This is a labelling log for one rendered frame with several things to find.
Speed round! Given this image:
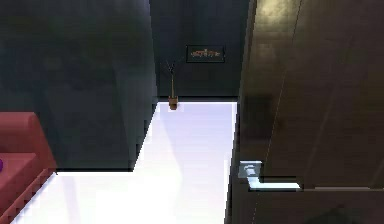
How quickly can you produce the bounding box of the house plant in brown pot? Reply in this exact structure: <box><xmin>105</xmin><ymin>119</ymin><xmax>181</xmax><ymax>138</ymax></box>
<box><xmin>163</xmin><ymin>58</ymin><xmax>184</xmax><ymax>111</ymax></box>

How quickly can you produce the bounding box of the dark brown room door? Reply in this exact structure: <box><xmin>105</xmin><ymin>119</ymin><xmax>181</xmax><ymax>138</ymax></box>
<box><xmin>223</xmin><ymin>0</ymin><xmax>384</xmax><ymax>224</ymax></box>

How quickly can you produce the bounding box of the red sofa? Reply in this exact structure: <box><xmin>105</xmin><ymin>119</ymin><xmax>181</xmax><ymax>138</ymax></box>
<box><xmin>0</xmin><ymin>111</ymin><xmax>58</xmax><ymax>224</ymax></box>

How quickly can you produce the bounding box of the dark framed wall picture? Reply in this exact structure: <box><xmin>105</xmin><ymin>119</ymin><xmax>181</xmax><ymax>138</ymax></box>
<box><xmin>185</xmin><ymin>44</ymin><xmax>226</xmax><ymax>64</ymax></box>

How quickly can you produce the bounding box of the silver door handle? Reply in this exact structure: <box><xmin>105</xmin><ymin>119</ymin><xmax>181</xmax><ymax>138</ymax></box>
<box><xmin>238</xmin><ymin>160</ymin><xmax>304</xmax><ymax>192</ymax></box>

